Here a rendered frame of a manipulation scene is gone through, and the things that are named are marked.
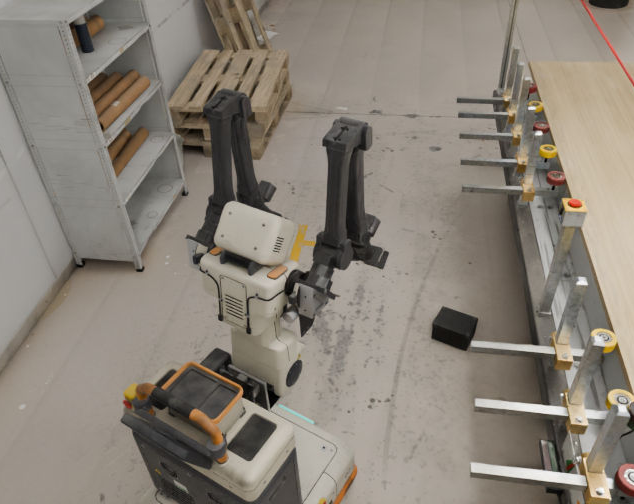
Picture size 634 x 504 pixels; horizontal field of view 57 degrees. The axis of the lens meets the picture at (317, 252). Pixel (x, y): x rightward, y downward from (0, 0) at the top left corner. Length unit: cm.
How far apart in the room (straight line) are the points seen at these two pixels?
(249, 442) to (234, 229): 65
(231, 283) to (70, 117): 180
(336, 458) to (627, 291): 126
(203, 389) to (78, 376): 153
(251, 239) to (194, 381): 51
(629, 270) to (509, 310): 114
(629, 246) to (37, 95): 285
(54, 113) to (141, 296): 114
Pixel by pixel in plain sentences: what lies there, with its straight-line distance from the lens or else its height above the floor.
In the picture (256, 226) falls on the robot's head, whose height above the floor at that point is 136.
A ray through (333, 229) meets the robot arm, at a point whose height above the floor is 134.
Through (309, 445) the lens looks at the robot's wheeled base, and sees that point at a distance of 247.
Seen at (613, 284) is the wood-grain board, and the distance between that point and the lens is 236.
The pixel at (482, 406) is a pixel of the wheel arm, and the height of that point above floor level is 82.
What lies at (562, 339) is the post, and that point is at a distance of 216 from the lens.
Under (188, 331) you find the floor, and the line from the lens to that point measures 335.
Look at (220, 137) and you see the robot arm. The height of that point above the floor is 152.
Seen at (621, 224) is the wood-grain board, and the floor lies 90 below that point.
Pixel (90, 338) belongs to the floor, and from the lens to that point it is 351.
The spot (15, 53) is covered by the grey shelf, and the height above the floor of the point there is 139.
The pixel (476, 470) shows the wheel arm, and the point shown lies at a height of 86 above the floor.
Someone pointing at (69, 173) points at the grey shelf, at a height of 71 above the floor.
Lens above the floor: 237
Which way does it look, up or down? 39 degrees down
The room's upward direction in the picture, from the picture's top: 3 degrees counter-clockwise
